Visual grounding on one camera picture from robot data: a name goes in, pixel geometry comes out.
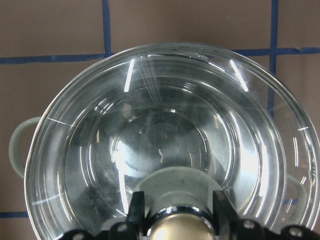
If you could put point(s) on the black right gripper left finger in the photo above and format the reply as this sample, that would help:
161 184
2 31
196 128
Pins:
136 215

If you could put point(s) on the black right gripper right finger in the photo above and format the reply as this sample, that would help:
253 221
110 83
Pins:
224 215

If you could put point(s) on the glass pot lid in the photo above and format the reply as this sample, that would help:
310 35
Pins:
176 121

